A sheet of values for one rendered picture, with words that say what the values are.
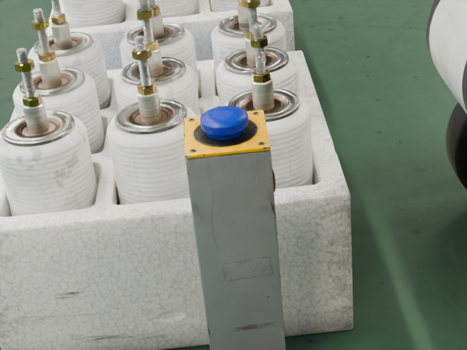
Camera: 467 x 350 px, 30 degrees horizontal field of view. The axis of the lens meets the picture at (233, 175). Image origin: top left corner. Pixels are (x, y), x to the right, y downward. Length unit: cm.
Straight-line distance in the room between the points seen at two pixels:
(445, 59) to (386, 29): 100
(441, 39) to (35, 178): 42
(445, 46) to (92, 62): 50
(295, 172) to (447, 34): 23
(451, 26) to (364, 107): 70
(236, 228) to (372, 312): 32
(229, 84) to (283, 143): 14
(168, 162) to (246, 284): 18
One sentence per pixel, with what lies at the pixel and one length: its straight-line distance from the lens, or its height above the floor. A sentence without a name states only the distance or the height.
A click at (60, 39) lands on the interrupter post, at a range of 113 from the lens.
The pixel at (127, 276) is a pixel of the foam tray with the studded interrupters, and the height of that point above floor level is 11.
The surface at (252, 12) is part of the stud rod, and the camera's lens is 100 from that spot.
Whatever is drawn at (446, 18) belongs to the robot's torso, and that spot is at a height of 37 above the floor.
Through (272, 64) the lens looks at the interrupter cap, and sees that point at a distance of 100.
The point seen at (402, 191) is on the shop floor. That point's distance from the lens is 123.
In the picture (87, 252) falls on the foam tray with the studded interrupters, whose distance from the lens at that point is 91.
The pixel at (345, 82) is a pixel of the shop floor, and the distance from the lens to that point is 156.
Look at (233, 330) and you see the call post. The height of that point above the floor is 13.
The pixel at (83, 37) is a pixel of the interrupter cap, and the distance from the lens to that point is 115.
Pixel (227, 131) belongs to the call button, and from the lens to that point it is 71.
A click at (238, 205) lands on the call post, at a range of 73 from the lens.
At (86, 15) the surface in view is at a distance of 141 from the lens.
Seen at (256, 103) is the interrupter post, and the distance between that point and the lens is 90.
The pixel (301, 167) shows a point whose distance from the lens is 92.
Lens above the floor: 65
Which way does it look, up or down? 30 degrees down
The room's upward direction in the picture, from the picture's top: 6 degrees counter-clockwise
